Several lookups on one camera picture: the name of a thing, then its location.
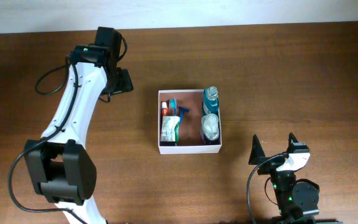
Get blue white toothbrush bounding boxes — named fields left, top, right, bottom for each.
left=169, top=98, right=177, bottom=115

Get clear pump soap bottle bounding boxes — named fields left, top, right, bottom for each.
left=200, top=113, right=220, bottom=145

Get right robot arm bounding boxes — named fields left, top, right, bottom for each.
left=246, top=133, right=339, bottom=224

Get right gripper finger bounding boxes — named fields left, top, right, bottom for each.
left=287, top=133, right=298, bottom=153
left=248, top=134, right=265, bottom=165

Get blue disposable razor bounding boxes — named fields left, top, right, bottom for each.
left=178, top=106, right=190, bottom=122

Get blue mouthwash bottle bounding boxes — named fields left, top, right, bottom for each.
left=202, top=86, right=219, bottom=116

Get right black cable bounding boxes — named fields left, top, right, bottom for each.
left=246, top=154, right=284, bottom=224

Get white square cardboard box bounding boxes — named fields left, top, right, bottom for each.
left=157, top=89, right=223, bottom=154

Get green white soap packet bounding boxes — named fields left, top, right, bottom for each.
left=160, top=116, right=180, bottom=144

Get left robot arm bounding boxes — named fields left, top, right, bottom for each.
left=20, top=27, right=134, bottom=223

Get small toothpaste tube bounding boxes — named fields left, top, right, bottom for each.
left=161, top=101, right=168, bottom=116

